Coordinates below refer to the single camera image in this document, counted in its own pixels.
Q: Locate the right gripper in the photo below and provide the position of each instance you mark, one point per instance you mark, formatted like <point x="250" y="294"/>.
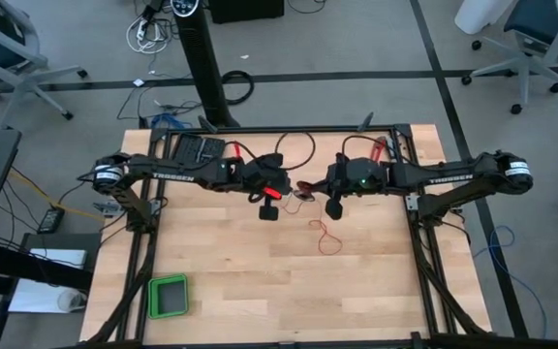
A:
<point x="337" y="186"/>

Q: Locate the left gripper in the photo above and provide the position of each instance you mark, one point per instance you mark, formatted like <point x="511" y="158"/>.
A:
<point x="285" y="183"/>

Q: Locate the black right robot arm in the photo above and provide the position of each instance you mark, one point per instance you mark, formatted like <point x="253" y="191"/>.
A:
<point x="453" y="177"/>

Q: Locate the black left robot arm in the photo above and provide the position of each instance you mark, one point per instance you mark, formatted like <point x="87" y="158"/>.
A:
<point x="172" y="174"/>

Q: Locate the black keypad box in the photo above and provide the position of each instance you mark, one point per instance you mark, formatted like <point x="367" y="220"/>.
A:
<point x="196" y="148"/>

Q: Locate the green plastic bin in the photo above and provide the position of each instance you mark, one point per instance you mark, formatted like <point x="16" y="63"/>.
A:
<point x="153" y="295"/>

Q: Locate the black cabinet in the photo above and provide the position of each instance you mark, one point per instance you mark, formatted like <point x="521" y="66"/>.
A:
<point x="245" y="9"/>

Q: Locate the white foam cup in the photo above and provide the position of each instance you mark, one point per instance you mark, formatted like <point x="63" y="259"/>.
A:
<point x="482" y="14"/>

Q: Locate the black power adapter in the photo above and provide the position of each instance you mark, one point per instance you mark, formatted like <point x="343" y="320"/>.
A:
<point x="50" y="220"/>

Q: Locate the clear plastic cup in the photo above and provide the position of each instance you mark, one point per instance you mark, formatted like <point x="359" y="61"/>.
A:
<point x="71" y="300"/>

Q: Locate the white flat box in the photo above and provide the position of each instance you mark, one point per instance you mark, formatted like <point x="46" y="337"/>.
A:
<point x="41" y="295"/>

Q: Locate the black side stand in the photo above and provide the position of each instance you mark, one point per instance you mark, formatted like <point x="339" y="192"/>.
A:
<point x="27" y="269"/>

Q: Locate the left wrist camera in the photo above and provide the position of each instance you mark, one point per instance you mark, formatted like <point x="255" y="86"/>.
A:
<point x="268" y="162"/>

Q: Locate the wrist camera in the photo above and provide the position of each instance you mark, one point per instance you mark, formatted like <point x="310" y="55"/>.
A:
<point x="363" y="169"/>
<point x="268" y="162"/>

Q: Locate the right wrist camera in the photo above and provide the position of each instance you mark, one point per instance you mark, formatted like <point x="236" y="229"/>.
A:
<point x="363" y="169"/>

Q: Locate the black table frame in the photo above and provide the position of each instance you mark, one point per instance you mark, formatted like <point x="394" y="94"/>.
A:
<point x="136" y="271"/>

